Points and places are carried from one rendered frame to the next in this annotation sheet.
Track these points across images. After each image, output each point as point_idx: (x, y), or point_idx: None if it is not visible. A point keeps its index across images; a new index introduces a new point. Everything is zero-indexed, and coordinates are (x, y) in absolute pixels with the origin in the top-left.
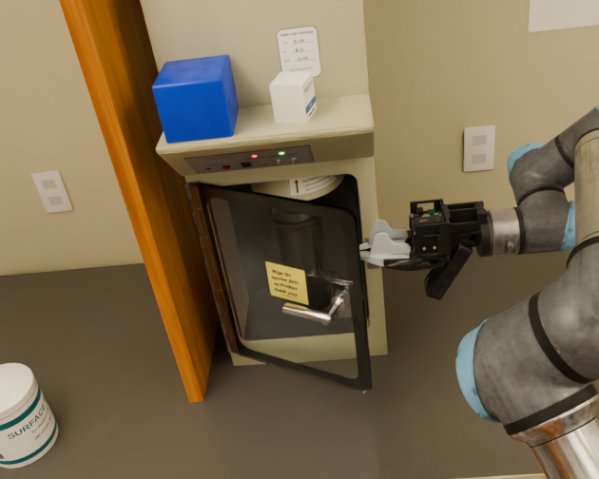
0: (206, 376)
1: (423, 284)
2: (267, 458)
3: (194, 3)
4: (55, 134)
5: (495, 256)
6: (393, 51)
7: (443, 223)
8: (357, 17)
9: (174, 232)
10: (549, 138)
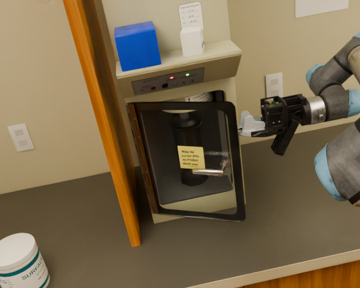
0: (139, 231)
1: (255, 166)
2: (190, 269)
3: None
4: (23, 99)
5: (312, 123)
6: None
7: (284, 105)
8: None
9: (116, 138)
10: None
